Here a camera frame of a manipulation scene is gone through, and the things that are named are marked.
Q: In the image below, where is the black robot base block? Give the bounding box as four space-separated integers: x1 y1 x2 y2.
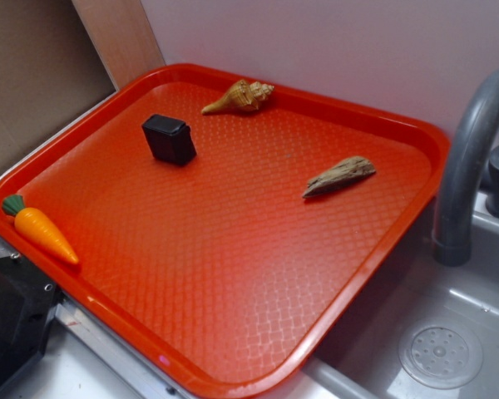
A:
0 257 59 392

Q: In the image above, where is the brown wood chip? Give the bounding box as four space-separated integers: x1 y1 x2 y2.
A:
302 155 376 199

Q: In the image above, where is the red plastic tray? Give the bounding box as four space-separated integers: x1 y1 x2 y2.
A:
0 65 449 398

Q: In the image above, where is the small black box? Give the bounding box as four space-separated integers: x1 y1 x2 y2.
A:
141 114 197 165

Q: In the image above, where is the tan conch seashell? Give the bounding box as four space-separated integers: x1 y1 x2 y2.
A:
201 79 275 115

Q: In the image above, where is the light wooden board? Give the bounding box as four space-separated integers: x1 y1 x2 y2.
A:
72 0 166 90

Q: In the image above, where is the orange toy carrot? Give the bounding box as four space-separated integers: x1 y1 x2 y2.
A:
1 195 80 266

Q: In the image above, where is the grey toy sink basin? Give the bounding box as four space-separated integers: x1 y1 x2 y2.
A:
304 194 499 398

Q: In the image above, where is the grey curved faucet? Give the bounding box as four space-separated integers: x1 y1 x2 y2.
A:
432 70 499 266

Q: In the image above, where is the round grey sink drain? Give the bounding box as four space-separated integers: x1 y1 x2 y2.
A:
398 318 483 390

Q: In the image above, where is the brown cardboard panel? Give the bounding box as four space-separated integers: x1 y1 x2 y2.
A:
0 1 114 175

